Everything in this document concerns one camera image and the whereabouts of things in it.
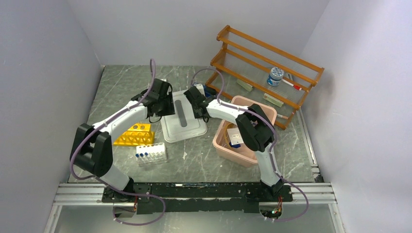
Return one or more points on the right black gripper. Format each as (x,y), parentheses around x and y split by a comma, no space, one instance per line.
(196,116)

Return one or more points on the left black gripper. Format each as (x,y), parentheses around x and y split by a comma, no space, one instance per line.
(170,110)

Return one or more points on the white plastic lid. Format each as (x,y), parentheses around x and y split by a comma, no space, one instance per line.
(182,125)

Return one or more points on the yellow rubber tubing with clamps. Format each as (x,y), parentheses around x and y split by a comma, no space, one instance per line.
(227,139)

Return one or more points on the yellow test tube rack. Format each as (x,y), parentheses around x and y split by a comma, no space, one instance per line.
(139,134)

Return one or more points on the small clear plastic bag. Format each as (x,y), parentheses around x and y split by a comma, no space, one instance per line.
(234,136)

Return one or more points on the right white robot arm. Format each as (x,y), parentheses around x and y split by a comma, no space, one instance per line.
(256,130)

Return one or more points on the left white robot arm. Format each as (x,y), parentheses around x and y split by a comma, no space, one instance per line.
(92,145)

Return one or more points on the blue stapler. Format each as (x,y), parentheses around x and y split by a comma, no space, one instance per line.
(209,91)

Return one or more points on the pink plastic bin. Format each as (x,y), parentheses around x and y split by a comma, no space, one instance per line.
(242,156)

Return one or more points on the beige block on shelf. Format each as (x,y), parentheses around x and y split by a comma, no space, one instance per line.
(244,85)

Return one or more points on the orange wooden shelf rack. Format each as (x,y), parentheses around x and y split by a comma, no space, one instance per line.
(249,59)

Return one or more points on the beige labelled block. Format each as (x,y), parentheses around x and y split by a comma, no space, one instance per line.
(273,100)

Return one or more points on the blue white jar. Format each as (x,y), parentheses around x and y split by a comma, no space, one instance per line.
(275,76)

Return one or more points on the red white marker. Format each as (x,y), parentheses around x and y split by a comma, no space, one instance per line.
(292,85)

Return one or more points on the black base frame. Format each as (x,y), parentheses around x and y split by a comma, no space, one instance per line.
(195,197)

